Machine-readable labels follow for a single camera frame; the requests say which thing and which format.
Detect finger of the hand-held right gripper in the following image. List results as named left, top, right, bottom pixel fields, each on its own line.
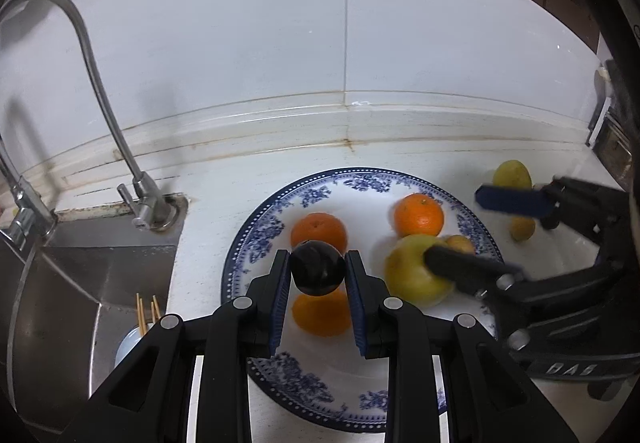
left=424, top=244, right=526, bottom=299
left=475, top=177, right=628, bottom=244

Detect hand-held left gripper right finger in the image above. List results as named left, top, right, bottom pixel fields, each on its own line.
left=345, top=249, right=581, bottom=443

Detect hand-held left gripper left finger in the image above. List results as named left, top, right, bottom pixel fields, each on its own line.
left=60, top=249, right=292, bottom=443

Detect small tan round fruit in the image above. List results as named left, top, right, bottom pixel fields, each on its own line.
left=444, top=234, right=476, bottom=255
left=510, top=217, right=537, bottom=242

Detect orange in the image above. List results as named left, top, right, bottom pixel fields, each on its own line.
left=292, top=289, right=352, bottom=337
left=394, top=192, right=445, bottom=238
left=291, top=212, right=348, bottom=256

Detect dark purple plum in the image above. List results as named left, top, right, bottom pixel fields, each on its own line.
left=290, top=239, right=347, bottom=296

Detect blue patterned white plate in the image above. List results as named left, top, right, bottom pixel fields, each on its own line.
left=221, top=167, right=505, bottom=434

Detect metal dish rack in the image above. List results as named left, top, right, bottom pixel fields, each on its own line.
left=586, top=60, right=633, bottom=194

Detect white bowl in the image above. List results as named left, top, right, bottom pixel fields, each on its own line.
left=115, top=327, right=148, bottom=369

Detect stainless steel sink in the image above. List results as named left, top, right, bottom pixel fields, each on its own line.
left=0, top=218, right=181, bottom=429

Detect large steel kitchen faucet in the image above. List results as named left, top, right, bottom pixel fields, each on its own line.
left=0, top=138, right=58, bottom=251

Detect slim steel gooseneck faucet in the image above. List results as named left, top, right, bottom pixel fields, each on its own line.
left=0, top=0, right=188, bottom=232

